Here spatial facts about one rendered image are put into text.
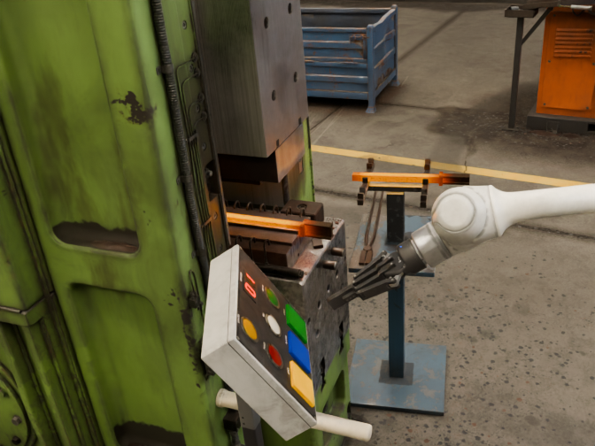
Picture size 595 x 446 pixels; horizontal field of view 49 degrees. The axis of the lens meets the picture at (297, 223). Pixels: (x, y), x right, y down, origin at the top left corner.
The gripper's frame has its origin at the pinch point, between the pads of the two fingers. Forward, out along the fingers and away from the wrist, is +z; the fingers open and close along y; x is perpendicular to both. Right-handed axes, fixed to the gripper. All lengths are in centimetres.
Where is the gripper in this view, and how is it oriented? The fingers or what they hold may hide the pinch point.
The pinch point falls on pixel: (343, 296)
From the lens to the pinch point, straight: 152.3
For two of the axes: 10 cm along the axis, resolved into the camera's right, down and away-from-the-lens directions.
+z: -8.2, 5.2, 2.4
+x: -5.7, -7.0, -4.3
